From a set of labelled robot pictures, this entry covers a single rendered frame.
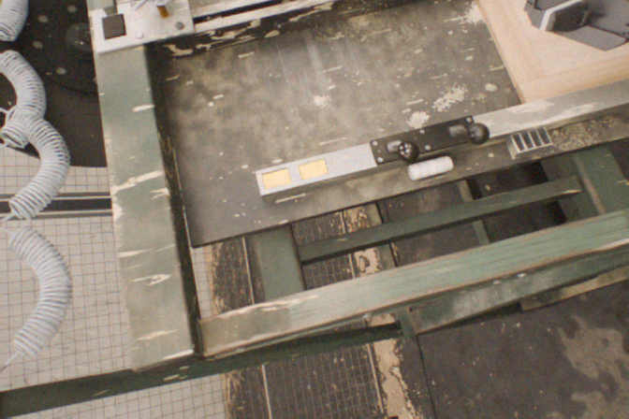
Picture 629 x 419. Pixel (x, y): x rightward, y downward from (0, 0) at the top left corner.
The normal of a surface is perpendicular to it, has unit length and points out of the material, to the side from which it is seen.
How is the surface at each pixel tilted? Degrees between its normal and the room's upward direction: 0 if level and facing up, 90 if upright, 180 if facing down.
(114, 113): 57
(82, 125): 90
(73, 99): 90
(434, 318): 0
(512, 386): 0
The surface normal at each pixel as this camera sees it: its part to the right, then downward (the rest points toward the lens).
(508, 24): -0.05, -0.36
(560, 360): -0.84, 0.01
